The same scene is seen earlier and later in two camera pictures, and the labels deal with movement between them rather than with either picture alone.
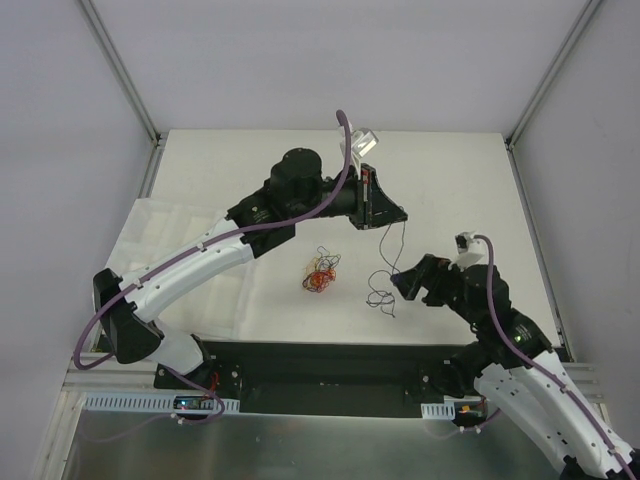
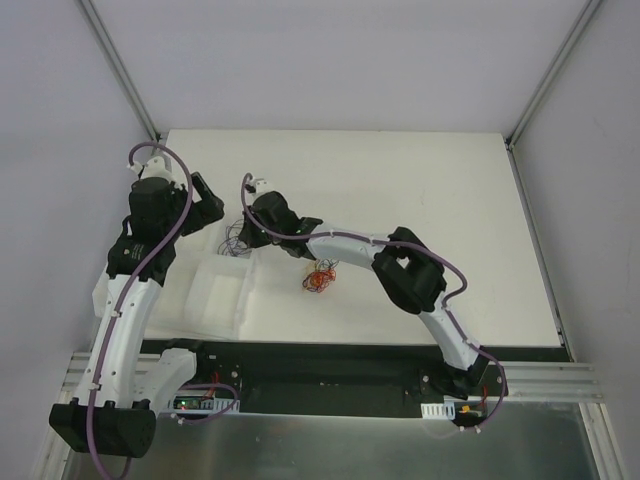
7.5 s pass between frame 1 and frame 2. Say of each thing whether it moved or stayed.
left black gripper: moved
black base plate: stayed
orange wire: stayed
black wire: stayed
